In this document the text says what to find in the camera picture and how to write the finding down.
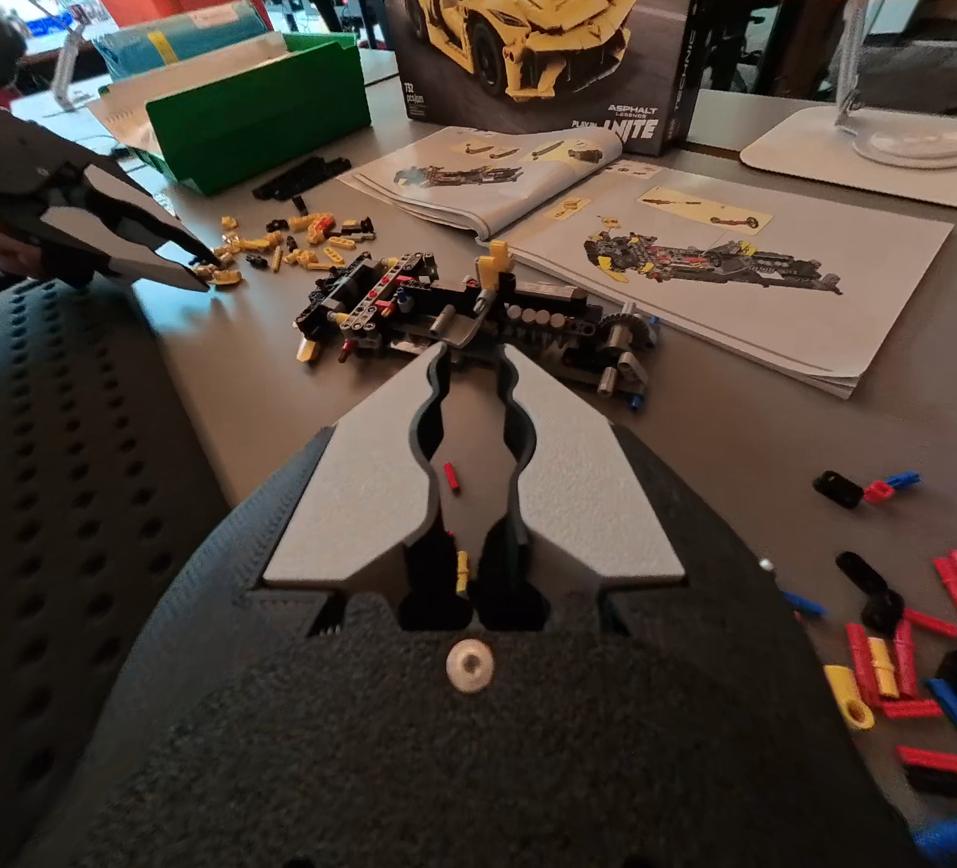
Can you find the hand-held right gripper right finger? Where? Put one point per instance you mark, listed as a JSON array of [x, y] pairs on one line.
[[590, 509]]

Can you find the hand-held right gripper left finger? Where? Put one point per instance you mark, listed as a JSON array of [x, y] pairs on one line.
[[359, 502]]

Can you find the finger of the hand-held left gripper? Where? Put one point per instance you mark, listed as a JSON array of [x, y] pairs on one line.
[[134, 203], [97, 240]]

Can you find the pile of yellow lego pieces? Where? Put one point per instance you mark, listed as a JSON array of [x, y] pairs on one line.
[[299, 240]]

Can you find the lego car chassis model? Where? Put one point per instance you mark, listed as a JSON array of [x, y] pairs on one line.
[[463, 315]]

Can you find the red lego pin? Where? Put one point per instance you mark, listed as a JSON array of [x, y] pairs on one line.
[[451, 478]]

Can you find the yellow lego pin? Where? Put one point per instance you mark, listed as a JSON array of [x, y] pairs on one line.
[[462, 573]]

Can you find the black lego beams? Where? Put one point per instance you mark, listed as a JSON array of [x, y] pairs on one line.
[[299, 177]]

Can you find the open lego instruction booklet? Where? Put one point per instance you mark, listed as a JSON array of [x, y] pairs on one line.
[[860, 300]]

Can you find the lego set box yellow car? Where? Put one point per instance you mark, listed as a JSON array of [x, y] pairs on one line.
[[673, 61]]

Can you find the person's left hand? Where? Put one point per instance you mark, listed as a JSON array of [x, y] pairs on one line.
[[15, 256]]

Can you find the green cardboard box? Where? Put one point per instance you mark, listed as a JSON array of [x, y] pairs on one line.
[[254, 120]]

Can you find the light blue plastic box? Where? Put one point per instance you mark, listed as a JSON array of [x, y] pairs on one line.
[[187, 35]]

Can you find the black perforated chair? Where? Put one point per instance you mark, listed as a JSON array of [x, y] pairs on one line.
[[90, 472]]

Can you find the pile of red blue pins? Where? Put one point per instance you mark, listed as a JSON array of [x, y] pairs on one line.
[[860, 647]]

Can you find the white monitor stand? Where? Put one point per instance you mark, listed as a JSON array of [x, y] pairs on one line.
[[807, 150]]

